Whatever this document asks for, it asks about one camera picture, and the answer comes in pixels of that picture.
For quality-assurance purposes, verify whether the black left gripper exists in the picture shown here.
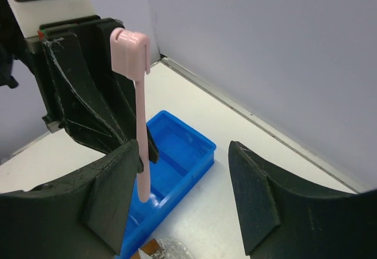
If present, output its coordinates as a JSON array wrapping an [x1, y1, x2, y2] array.
[[17, 15, 160, 164]]

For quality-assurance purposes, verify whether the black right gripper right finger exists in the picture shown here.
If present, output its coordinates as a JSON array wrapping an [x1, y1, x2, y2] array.
[[228, 141, 376, 258]]

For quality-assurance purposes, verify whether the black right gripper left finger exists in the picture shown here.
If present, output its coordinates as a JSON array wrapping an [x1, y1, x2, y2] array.
[[1, 140, 139, 258]]

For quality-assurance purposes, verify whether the pink toothbrush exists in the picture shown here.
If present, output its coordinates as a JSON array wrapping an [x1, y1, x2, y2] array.
[[110, 28, 151, 202]]

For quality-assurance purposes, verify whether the clear holder with wooden ends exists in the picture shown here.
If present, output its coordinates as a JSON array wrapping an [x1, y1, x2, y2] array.
[[135, 239, 160, 259]]

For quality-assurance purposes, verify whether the clear textured oval tray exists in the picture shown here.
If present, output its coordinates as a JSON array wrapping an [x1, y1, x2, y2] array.
[[152, 237, 194, 259]]

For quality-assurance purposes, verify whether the blue plastic divided bin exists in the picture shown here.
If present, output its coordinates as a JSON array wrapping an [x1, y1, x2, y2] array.
[[119, 111, 216, 258]]

